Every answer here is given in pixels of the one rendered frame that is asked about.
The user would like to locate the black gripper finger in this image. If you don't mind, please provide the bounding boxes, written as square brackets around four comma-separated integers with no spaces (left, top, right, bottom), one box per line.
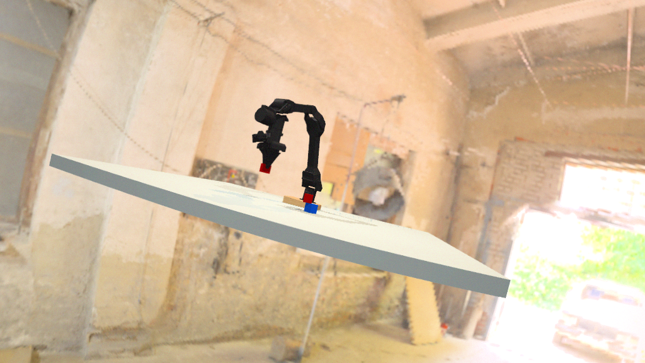
[259,149,267,164]
[265,149,280,169]

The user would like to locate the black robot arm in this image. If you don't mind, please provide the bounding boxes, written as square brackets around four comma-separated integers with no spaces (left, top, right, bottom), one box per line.
[252,98,326,204]

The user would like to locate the blue cube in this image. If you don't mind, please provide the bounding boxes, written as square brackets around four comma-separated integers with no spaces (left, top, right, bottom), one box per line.
[304,203,318,214]

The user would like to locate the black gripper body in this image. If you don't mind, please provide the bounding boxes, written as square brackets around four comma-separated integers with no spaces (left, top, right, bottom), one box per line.
[257,127,286,152]

